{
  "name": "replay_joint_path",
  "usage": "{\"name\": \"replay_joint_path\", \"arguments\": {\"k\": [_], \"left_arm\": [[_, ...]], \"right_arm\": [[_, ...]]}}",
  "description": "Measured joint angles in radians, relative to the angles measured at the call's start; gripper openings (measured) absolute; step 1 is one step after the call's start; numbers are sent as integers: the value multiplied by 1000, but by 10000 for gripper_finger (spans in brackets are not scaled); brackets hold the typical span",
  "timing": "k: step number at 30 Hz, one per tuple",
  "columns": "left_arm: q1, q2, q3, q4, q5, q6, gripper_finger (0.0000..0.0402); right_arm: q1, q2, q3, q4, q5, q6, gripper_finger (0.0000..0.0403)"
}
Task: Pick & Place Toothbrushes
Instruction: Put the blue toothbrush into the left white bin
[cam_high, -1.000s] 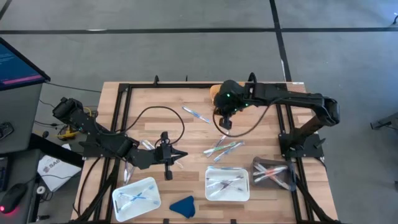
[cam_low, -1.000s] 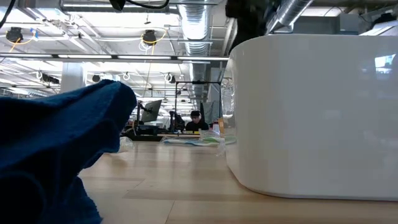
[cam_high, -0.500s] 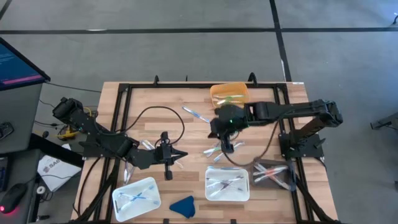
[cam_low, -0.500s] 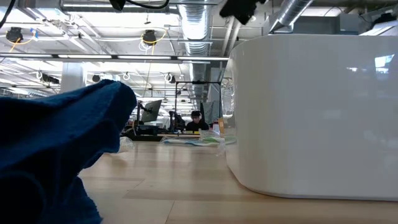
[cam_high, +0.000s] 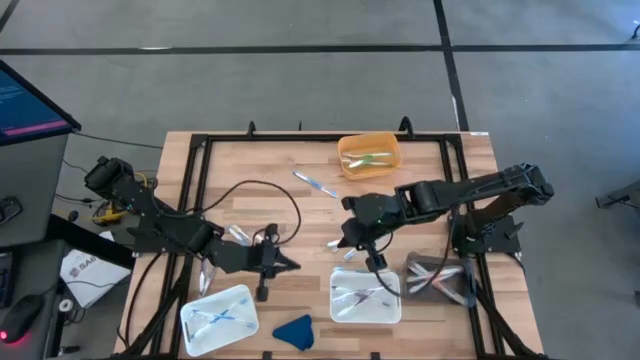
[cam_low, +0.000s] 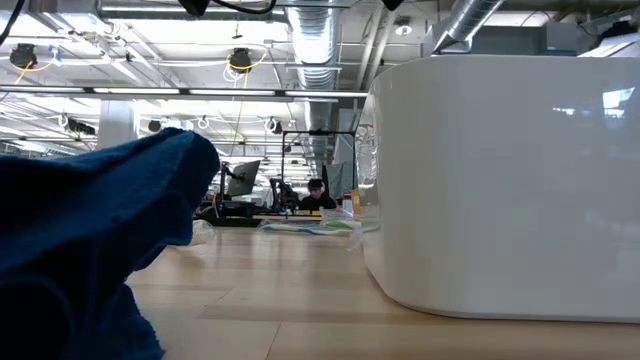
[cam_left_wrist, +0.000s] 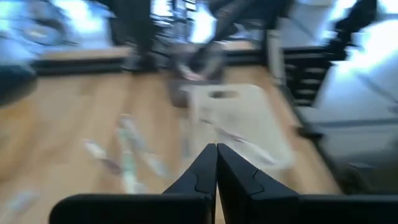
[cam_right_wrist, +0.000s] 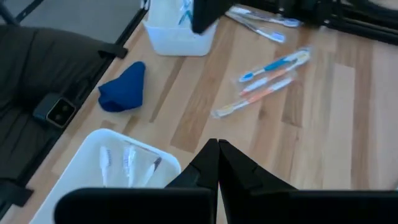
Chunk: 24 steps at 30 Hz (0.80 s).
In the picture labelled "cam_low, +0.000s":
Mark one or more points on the white plastic bin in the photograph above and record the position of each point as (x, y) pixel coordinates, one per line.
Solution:
(500, 190)

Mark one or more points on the person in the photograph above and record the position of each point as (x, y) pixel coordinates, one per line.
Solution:
(316, 202)

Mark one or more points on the grey background monitor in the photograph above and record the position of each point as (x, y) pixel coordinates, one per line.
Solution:
(244, 177)

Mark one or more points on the white ceiling sensor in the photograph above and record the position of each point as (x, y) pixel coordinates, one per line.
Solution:
(403, 29)

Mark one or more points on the black background robot arm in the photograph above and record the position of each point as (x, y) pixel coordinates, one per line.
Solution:
(285, 195)

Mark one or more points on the cluttered background desk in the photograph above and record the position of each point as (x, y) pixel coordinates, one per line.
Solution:
(240, 207)

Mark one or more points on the black dome camera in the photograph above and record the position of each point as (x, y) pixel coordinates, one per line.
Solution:
(274, 125)
(154, 126)

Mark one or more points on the black ceiling camera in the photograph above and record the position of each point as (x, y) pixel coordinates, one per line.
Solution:
(240, 59)
(22, 55)

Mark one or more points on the blue cloth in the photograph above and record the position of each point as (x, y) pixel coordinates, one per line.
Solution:
(75, 240)

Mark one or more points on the green toothbrush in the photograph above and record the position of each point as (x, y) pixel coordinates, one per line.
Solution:
(355, 225)

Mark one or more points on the black ceiling device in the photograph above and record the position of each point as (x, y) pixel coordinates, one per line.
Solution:
(80, 127)

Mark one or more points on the silver ventilation duct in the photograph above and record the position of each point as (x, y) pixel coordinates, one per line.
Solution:
(315, 50)
(465, 20)

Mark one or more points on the long light bar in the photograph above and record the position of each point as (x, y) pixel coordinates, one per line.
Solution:
(125, 91)

